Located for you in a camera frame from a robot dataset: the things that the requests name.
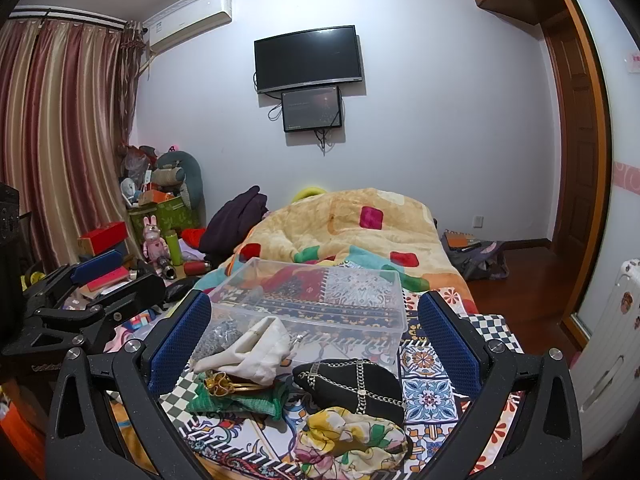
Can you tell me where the wall power outlet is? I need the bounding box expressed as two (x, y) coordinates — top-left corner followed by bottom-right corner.
(472, 216), (484, 229)

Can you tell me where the red striped curtain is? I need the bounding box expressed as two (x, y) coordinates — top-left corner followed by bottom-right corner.
(1, 18), (144, 270)

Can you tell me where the green gift bag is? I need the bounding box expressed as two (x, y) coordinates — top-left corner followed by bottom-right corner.
(128, 197), (201, 244)

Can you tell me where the black chain handbag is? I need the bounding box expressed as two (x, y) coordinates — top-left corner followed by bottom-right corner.
(293, 359), (406, 426)

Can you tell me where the grey green plush pillow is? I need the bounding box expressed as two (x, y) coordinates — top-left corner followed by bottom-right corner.
(152, 151), (203, 209)

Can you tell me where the pink bunny plush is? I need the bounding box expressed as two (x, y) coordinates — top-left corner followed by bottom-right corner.
(142, 214), (176, 280)

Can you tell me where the floral yellow fabric item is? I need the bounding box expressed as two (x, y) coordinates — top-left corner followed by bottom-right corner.
(293, 408), (412, 480)

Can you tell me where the bag pile on floor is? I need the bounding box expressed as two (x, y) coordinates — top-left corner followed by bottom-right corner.
(440, 231), (509, 282)

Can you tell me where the small wall-mounted screen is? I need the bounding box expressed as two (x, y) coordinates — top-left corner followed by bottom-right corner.
(281, 86), (343, 132)

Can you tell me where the white air conditioner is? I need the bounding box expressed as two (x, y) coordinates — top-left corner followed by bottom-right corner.
(144, 0), (232, 54)

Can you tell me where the dark purple garment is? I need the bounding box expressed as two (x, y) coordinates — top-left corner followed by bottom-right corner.
(198, 185), (268, 260)

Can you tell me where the green bottle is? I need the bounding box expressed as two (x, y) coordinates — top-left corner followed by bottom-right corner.
(165, 230), (182, 266)

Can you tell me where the clear plastic storage box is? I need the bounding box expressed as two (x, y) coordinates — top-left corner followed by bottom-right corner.
(190, 258), (408, 373)

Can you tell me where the wooden door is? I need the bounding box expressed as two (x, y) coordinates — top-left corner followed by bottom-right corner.
(542, 10), (610, 316)

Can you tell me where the beige patchwork fleece blanket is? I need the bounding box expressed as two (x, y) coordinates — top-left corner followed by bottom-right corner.
(219, 188), (477, 314)

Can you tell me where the green fabric item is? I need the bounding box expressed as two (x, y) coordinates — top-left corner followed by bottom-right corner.
(186, 375), (291, 420)

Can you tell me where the white fabric pouch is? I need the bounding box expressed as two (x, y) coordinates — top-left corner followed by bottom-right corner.
(191, 316), (293, 387)

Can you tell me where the patterned patchwork bed sheet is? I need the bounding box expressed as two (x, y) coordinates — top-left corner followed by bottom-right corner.
(160, 271), (521, 479)

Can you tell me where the red box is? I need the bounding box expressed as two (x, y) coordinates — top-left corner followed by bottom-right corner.
(77, 221), (128, 257)

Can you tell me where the gold ring clasp red pouch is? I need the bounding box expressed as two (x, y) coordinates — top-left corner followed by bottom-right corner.
(204, 372), (267, 398)

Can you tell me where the yellow green round object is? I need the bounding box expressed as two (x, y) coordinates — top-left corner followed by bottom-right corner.
(292, 186), (326, 204)

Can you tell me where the wall-mounted black television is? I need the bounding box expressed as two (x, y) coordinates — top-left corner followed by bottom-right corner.
(254, 25), (363, 93)

